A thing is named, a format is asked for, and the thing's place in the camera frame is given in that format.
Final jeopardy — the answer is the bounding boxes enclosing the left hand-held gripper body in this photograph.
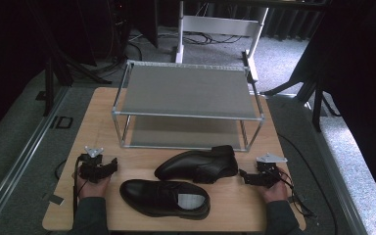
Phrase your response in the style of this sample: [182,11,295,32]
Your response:
[77,146,112,184]

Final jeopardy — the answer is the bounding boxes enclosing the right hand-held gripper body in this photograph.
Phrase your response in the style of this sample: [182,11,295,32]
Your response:
[254,153,289,189]

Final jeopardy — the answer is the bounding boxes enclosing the person's left hand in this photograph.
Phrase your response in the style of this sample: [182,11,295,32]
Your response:
[77,173,113,200]

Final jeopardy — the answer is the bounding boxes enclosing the person's right hand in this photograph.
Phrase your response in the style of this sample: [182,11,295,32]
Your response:
[261,180,290,205]

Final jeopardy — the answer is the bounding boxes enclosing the black leather shoe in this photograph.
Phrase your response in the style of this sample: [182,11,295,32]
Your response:
[153,144,240,185]
[118,178,212,221]

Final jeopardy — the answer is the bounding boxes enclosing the grey tape piece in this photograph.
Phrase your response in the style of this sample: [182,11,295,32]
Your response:
[41,192,66,207]

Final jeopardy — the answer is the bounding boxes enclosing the black metal stand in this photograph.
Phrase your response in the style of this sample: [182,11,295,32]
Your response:
[262,72,342,133]

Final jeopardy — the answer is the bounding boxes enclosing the black tripod stand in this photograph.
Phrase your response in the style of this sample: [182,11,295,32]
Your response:
[25,0,114,118]

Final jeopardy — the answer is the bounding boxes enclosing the metal shoe rack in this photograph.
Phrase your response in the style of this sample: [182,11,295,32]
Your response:
[111,59,266,154]

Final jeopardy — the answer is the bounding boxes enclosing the dark curtain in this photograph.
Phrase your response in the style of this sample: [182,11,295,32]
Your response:
[0,0,99,146]
[302,0,376,210]

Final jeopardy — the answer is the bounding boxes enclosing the left hand-held gripper cable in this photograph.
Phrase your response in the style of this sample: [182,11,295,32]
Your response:
[72,155,90,221]

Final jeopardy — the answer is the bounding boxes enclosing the hand-held gripper cable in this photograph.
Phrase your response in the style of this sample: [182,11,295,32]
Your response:
[72,155,90,221]
[275,166,318,219]

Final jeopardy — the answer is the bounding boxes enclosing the right hand-held gripper cable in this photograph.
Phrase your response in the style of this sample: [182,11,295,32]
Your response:
[275,166,318,219]

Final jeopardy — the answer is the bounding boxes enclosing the black floor cable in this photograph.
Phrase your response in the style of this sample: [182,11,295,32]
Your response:
[276,132,339,235]

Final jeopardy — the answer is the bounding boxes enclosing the metal floor rail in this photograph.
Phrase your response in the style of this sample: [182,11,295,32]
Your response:
[0,85,71,231]
[305,100,370,235]

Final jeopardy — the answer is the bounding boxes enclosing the bundle of floor cables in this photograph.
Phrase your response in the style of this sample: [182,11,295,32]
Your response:
[181,29,245,46]

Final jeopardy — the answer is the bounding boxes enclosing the white desk frame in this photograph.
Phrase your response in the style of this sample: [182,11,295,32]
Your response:
[174,0,270,83]

